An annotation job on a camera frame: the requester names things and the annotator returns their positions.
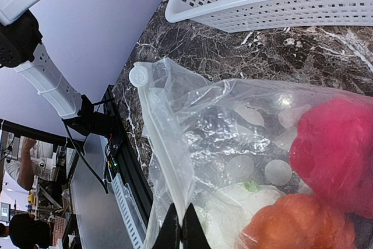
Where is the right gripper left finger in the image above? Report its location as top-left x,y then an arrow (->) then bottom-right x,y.
152,204 -> 181,249

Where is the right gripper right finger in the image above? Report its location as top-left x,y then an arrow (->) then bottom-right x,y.
182,203 -> 210,249

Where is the white fake cauliflower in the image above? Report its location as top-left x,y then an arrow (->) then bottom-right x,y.
195,180 -> 286,248

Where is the clear zip top bag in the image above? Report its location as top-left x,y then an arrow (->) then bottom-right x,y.
129,58 -> 372,248

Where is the orange fake pumpkin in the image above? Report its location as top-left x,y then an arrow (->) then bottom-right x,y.
235,194 -> 356,248

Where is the red fake food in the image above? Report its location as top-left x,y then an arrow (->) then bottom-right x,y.
290,96 -> 372,219

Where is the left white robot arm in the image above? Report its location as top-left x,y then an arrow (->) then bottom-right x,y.
1,0 -> 115,137

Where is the person in background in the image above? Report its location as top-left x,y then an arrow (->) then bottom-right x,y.
5,136 -> 54,191

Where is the white slotted cable duct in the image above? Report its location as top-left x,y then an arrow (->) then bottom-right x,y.
111,173 -> 146,249

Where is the black front rail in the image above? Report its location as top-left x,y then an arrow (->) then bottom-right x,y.
103,85 -> 153,226

